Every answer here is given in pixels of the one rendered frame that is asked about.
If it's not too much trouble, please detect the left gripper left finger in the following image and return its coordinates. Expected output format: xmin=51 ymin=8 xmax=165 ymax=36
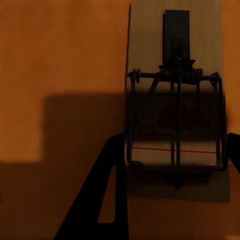
xmin=53 ymin=133 xmax=129 ymax=240

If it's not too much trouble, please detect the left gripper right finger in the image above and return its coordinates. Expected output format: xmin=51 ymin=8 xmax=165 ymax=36
xmin=227 ymin=133 xmax=240 ymax=173

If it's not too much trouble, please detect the mousetrap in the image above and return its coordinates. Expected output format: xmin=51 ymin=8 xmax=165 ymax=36
xmin=123 ymin=0 xmax=231 ymax=204

